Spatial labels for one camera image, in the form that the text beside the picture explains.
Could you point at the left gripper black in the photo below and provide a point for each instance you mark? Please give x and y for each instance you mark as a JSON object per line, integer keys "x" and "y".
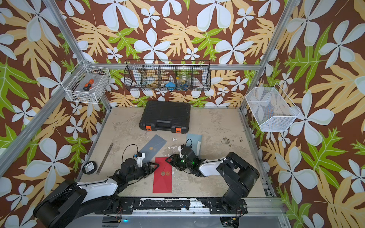
{"x": 151, "y": 170}

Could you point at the red envelope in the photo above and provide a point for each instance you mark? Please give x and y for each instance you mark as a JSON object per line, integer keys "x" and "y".
{"x": 162, "y": 176}

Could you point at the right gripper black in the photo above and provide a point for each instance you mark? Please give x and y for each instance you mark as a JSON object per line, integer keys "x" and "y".
{"x": 175, "y": 156}

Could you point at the grey envelope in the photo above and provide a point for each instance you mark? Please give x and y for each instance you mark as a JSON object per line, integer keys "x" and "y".
{"x": 152, "y": 148}

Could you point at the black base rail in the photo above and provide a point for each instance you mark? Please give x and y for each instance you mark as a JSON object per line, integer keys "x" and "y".
{"x": 210, "y": 205}

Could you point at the light blue envelope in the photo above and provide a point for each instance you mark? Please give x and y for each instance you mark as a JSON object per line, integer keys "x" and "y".
{"x": 196, "y": 141}

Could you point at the clear jar in basket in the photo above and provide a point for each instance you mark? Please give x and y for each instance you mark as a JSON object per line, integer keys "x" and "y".
{"x": 183, "y": 82}

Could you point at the white mesh basket right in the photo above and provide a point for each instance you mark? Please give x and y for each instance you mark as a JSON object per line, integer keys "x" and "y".
{"x": 272, "y": 108}

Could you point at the black round tape measure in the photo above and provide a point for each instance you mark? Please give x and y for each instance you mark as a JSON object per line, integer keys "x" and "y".
{"x": 89, "y": 167}

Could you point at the black wire basket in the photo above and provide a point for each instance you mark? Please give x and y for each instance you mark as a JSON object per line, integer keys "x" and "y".
{"x": 154, "y": 75}

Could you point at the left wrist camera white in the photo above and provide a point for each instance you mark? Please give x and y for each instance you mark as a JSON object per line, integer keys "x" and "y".
{"x": 139, "y": 158}

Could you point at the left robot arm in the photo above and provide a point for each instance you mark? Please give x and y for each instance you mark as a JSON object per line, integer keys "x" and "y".
{"x": 71, "y": 200}

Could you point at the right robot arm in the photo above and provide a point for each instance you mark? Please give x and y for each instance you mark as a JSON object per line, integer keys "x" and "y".
{"x": 238, "y": 174}

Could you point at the black tool case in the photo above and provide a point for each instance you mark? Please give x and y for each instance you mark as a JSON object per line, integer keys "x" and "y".
{"x": 166, "y": 116}

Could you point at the white wire basket left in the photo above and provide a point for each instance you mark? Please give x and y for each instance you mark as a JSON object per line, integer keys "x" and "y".
{"x": 80, "y": 75}

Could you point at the metal ruler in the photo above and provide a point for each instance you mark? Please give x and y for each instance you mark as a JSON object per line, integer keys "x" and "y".
{"x": 104, "y": 158}

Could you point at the orange black screwdriver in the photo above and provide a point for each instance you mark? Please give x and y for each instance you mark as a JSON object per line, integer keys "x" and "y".
{"x": 88, "y": 85}

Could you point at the blue object in basket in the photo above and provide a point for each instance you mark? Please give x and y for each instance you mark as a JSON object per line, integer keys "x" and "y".
{"x": 170, "y": 86}

